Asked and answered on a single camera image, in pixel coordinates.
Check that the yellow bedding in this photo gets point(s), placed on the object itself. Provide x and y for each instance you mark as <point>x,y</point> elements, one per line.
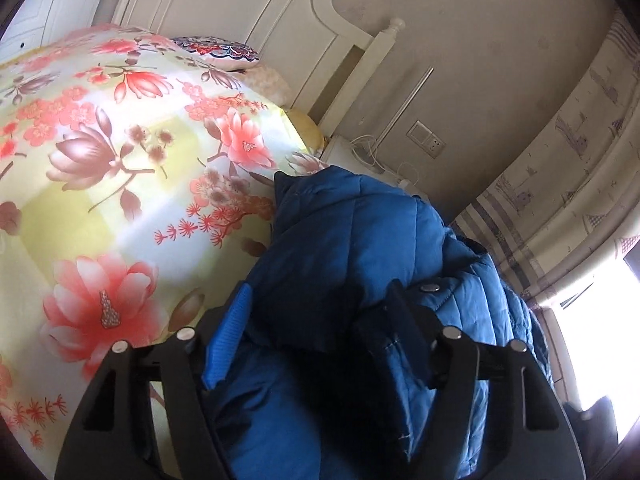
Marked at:
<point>307,130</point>

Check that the white nightstand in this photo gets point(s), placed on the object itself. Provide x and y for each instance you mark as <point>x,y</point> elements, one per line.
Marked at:
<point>345,152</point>

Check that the floral quilt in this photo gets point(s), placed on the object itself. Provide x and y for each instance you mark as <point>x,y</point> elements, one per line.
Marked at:
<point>125,160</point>

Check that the blue puffer jacket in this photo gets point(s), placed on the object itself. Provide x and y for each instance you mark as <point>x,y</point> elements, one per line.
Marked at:
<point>350,240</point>

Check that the window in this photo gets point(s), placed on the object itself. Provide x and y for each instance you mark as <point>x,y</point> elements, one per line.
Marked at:
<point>610,310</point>

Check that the dark object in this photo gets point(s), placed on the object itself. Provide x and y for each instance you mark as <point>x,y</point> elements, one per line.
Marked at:
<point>595,422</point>

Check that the metal rod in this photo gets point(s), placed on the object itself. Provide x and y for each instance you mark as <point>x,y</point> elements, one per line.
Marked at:
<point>410,95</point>

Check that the white headboard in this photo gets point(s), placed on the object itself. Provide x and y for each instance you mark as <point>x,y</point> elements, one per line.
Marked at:
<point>240,15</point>

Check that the patterned pillow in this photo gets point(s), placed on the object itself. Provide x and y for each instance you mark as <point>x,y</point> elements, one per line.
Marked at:
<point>225,52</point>

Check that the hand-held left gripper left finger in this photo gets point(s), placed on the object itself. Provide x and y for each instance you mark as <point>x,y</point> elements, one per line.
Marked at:
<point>229,335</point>

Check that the white wardrobe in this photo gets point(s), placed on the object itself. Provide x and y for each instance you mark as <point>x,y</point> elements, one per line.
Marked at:
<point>55,5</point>

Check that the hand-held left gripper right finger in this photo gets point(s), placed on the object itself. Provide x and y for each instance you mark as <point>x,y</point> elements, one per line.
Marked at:
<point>417,310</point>

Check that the wall socket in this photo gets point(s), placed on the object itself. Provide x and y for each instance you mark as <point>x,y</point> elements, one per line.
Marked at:
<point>425,137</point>

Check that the printed striped curtain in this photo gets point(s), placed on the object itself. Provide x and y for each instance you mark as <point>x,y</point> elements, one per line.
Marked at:
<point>550,185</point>

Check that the beige fluffy pillow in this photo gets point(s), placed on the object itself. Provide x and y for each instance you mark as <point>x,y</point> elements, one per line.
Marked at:
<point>267,82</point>

